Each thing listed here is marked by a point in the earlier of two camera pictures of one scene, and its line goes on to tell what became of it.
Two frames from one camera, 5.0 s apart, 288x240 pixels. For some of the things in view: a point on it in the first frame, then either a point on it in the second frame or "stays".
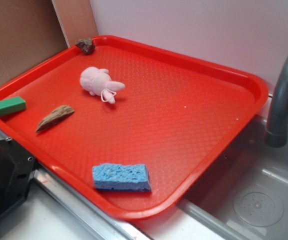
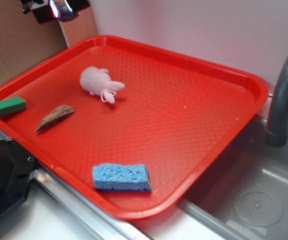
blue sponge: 121,177 stays
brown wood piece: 56,115 stays
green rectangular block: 4,107 stays
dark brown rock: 86,45 → 64,14
